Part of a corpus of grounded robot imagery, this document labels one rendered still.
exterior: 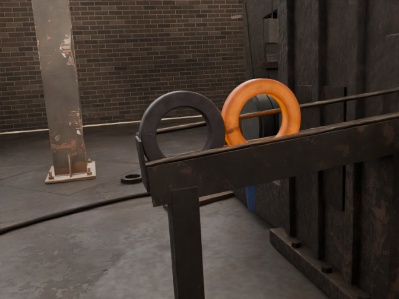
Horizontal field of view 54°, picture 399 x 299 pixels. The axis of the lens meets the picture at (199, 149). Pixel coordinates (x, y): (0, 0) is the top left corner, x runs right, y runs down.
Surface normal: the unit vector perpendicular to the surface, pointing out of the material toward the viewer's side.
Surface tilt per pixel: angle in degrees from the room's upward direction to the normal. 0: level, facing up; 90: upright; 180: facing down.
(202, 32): 90
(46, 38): 90
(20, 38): 90
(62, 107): 90
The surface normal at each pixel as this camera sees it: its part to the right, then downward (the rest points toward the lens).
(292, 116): 0.26, 0.18
